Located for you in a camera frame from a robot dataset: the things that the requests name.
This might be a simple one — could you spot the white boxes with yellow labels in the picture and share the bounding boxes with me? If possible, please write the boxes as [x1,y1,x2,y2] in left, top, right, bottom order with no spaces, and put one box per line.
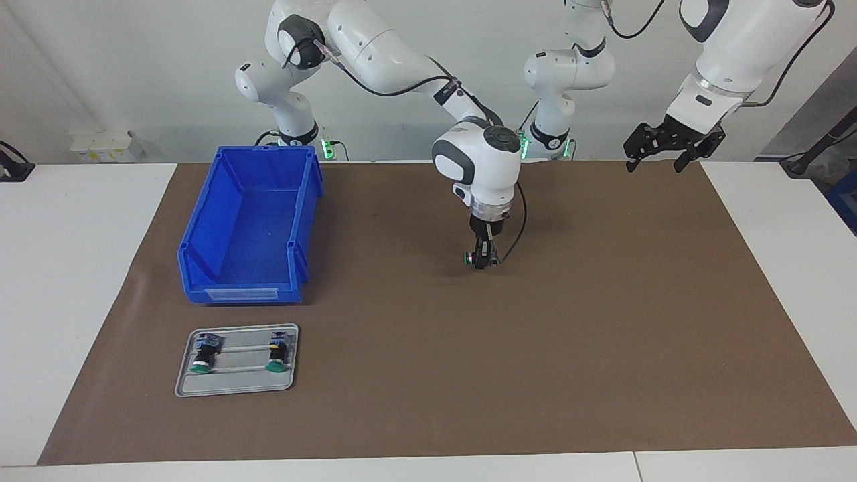
[69,131,143,163]

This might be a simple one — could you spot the black stand with pole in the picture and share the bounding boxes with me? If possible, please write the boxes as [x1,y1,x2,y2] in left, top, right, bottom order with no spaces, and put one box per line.
[780,107,857,178]

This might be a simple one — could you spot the green push button yellow mark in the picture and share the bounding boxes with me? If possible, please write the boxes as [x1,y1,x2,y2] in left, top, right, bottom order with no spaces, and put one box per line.
[265,331,291,373]

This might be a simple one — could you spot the brown table mat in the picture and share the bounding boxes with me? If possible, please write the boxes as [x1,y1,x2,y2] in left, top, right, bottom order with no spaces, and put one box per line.
[37,161,857,466]

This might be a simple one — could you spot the green push button blue base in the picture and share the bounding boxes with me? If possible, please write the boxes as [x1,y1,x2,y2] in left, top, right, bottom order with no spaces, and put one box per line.
[189,332,222,374]

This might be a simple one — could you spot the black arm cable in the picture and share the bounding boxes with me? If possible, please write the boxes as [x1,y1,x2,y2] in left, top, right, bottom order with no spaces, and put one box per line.
[285,37,528,264]
[601,0,836,108]

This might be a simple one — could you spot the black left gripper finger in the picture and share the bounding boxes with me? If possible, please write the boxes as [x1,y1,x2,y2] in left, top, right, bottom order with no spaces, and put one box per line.
[673,127,727,174]
[623,123,672,173]

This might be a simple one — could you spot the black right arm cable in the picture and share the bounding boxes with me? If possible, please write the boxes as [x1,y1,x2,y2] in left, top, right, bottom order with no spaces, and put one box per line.
[285,37,528,264]

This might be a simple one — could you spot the blue crate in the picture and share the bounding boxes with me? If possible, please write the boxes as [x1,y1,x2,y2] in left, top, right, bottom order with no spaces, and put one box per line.
[825,171,857,236]

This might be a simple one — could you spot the grey metal tray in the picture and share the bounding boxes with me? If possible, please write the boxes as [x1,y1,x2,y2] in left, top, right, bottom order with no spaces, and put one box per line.
[175,323,299,398]

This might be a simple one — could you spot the black clamp mount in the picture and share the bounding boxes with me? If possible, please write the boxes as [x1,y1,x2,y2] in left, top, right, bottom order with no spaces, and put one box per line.
[0,141,35,183]

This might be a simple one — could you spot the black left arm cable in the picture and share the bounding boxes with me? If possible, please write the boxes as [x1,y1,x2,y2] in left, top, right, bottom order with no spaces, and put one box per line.
[601,0,836,108]

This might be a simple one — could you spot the blue plastic storage bin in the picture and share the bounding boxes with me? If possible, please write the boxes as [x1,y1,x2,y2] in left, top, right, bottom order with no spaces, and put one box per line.
[177,145,325,306]

